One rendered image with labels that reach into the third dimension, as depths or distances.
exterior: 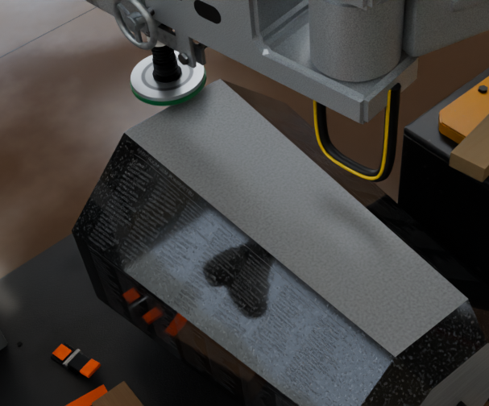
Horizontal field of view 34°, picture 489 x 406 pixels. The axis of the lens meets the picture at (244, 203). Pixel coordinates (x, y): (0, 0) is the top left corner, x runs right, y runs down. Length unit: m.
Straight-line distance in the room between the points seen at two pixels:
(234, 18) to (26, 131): 2.01
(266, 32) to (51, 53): 2.39
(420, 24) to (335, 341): 0.70
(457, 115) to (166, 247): 0.88
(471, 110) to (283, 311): 0.83
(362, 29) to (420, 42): 0.16
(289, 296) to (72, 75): 2.26
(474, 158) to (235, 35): 0.71
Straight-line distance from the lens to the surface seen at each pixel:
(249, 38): 1.77
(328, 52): 1.63
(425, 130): 2.31
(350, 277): 1.85
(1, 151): 3.60
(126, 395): 2.54
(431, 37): 1.69
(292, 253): 1.89
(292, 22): 1.82
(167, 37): 2.10
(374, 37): 1.59
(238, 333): 1.95
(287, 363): 1.87
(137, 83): 2.31
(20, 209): 3.32
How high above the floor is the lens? 2.31
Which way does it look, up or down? 48 degrees down
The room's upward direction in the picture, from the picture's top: 7 degrees counter-clockwise
